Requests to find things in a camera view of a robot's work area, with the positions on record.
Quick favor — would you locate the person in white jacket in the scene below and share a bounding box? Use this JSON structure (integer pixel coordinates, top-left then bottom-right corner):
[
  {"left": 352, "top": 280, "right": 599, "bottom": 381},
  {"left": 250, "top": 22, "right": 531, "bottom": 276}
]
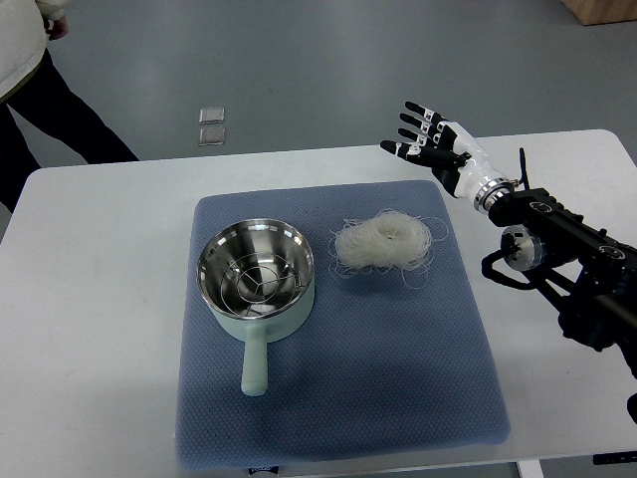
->
[{"left": 1, "top": 0, "right": 138, "bottom": 212}]

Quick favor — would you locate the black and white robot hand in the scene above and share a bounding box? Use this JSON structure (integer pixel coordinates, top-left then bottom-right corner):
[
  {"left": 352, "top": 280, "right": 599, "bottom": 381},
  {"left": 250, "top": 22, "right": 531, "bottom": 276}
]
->
[{"left": 380, "top": 102, "right": 514, "bottom": 214}]

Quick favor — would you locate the mint green steel pot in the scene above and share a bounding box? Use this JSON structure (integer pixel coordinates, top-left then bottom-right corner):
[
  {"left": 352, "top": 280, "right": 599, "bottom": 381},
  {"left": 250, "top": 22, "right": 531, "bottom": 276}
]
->
[{"left": 196, "top": 218, "right": 316, "bottom": 396}]

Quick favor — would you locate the wooden box corner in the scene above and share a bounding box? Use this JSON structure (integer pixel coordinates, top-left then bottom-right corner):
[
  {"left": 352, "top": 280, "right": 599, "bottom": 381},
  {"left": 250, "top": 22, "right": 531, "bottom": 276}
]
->
[{"left": 562, "top": 0, "right": 636, "bottom": 26}]

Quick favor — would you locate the white table leg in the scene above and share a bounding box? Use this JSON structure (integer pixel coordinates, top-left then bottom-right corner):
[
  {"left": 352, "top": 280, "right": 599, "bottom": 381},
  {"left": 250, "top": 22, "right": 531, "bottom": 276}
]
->
[{"left": 517, "top": 460, "right": 544, "bottom": 478}]

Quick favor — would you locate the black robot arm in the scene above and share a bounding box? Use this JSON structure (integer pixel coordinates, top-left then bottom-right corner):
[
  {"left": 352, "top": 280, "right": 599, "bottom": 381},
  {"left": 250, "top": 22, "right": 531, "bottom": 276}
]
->
[{"left": 482, "top": 176, "right": 636, "bottom": 369}]

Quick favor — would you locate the blue quilted mat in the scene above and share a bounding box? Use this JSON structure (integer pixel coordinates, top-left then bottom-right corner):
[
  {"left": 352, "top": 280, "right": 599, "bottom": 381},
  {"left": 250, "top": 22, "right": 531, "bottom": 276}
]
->
[{"left": 176, "top": 180, "right": 510, "bottom": 470}]

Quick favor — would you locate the upper metal floor plate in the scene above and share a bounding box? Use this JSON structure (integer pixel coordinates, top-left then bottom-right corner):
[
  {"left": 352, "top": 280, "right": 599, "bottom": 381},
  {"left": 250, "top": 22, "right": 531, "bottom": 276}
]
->
[{"left": 199, "top": 107, "right": 225, "bottom": 124}]

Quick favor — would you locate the white vermicelli bundle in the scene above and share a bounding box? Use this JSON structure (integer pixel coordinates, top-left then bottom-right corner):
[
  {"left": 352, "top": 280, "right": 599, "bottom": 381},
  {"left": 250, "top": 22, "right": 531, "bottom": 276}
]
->
[{"left": 327, "top": 209, "right": 451, "bottom": 290}]

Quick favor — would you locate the blue label tag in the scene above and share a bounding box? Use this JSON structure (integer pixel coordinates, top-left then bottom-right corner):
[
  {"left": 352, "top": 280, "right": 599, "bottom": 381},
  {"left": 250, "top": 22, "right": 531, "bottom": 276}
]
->
[{"left": 248, "top": 466, "right": 280, "bottom": 476}]

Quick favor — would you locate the black table control panel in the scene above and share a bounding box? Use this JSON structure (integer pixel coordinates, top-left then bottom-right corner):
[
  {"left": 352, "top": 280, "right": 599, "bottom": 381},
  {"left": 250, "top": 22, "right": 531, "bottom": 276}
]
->
[{"left": 592, "top": 451, "right": 637, "bottom": 466}]

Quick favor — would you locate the wire steaming rack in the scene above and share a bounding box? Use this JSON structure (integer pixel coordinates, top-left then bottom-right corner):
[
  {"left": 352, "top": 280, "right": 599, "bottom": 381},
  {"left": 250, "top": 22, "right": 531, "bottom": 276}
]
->
[{"left": 219, "top": 253, "right": 300, "bottom": 318}]

